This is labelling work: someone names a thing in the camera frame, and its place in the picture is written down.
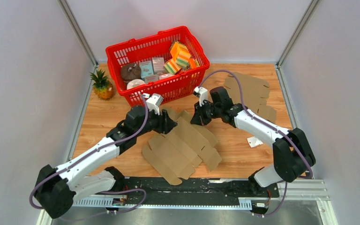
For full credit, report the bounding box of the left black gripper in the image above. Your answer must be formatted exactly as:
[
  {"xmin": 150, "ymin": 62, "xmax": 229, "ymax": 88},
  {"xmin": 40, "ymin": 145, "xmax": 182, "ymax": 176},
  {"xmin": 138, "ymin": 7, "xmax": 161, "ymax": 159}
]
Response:
[{"xmin": 135, "ymin": 106, "xmax": 178, "ymax": 137}]

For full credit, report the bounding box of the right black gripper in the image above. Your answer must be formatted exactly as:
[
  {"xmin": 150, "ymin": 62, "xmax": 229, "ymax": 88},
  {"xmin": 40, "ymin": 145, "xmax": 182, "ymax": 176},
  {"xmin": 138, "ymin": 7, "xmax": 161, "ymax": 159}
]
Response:
[{"xmin": 190, "ymin": 99, "xmax": 221, "ymax": 127}]

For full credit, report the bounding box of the brown cardboard box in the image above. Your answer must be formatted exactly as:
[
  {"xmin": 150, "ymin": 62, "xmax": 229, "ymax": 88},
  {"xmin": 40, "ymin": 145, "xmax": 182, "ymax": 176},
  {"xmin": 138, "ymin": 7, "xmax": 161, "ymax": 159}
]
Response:
[{"xmin": 142, "ymin": 107, "xmax": 222, "ymax": 186}]

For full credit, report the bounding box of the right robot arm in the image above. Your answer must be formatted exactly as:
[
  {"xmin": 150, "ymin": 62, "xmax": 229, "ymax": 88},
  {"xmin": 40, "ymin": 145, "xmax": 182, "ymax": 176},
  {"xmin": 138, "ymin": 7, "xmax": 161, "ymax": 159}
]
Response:
[{"xmin": 190, "ymin": 87, "xmax": 316, "ymax": 196}]

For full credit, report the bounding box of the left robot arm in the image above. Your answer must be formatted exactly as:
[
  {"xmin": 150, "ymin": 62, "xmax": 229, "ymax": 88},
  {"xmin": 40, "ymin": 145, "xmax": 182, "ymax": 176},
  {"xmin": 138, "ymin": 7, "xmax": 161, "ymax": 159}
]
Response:
[{"xmin": 29, "ymin": 105, "xmax": 177, "ymax": 218}]

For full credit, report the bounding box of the teal small box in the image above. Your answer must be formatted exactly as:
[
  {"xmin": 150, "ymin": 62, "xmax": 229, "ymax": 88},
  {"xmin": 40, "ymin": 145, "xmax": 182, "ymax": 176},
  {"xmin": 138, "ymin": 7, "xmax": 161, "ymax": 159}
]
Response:
[{"xmin": 139, "ymin": 60, "xmax": 154, "ymax": 80}]

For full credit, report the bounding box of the grey small box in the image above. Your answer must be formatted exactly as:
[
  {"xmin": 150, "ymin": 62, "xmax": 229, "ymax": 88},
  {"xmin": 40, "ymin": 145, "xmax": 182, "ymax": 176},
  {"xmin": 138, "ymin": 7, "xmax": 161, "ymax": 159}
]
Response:
[{"xmin": 151, "ymin": 57, "xmax": 166, "ymax": 75}]

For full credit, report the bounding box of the red plastic shopping basket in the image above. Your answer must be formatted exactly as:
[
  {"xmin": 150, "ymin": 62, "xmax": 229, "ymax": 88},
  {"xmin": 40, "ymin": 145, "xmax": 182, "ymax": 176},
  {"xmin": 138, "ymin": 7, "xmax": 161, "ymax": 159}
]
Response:
[{"xmin": 105, "ymin": 26, "xmax": 210, "ymax": 106}]

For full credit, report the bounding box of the white round tin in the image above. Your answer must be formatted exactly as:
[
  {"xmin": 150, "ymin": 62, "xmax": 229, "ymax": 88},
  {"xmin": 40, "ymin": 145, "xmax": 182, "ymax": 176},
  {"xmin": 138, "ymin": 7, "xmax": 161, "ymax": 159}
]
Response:
[{"xmin": 127, "ymin": 79, "xmax": 145, "ymax": 90}]

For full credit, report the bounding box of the orange sponge right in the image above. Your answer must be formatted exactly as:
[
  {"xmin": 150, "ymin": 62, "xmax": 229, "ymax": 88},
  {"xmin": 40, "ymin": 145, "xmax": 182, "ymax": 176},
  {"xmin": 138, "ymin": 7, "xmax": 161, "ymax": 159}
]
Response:
[{"xmin": 188, "ymin": 58, "xmax": 200, "ymax": 69}]

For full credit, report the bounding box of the striped sponge lower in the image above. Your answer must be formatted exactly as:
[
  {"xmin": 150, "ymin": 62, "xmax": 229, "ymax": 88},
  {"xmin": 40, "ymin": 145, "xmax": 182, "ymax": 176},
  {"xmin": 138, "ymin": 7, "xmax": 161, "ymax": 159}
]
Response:
[{"xmin": 164, "ymin": 59, "xmax": 181, "ymax": 75}]

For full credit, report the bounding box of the small white plastic packet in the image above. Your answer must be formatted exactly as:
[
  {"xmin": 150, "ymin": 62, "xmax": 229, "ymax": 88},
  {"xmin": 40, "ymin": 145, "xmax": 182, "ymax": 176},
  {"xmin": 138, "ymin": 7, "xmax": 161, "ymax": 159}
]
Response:
[{"xmin": 247, "ymin": 136, "xmax": 263, "ymax": 148}]

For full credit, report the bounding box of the brown round item in basket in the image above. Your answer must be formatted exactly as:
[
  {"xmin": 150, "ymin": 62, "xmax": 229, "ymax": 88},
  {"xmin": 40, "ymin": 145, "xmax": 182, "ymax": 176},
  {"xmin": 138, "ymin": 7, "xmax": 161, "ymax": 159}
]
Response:
[{"xmin": 120, "ymin": 62, "xmax": 141, "ymax": 83}]

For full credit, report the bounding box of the small pineapple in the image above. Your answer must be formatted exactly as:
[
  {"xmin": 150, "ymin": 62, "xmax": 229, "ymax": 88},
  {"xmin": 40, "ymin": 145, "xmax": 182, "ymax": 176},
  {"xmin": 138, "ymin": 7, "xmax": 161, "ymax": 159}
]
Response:
[{"xmin": 90, "ymin": 69, "xmax": 114, "ymax": 100}]

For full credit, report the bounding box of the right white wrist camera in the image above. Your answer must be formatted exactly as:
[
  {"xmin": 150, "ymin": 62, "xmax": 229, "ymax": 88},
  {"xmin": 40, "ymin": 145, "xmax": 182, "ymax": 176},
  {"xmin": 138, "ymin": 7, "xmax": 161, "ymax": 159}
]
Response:
[{"xmin": 193, "ymin": 87, "xmax": 208, "ymax": 106}]

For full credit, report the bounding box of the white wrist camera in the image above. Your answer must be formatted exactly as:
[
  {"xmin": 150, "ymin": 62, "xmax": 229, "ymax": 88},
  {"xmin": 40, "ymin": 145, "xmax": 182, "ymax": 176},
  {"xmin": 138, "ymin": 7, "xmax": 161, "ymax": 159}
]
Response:
[
  {"xmin": 193, "ymin": 87, "xmax": 208, "ymax": 106},
  {"xmin": 142, "ymin": 93, "xmax": 164, "ymax": 115}
]

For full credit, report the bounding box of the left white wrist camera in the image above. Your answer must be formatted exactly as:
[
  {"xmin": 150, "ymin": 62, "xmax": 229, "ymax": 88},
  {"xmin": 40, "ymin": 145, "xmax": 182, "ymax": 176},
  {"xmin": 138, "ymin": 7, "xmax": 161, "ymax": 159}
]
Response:
[{"xmin": 142, "ymin": 93, "xmax": 164, "ymax": 115}]

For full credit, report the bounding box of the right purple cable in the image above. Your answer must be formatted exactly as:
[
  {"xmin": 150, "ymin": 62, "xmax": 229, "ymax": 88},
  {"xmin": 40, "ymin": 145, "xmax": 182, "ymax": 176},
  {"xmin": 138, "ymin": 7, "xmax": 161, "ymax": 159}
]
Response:
[{"xmin": 198, "ymin": 69, "xmax": 314, "ymax": 217}]

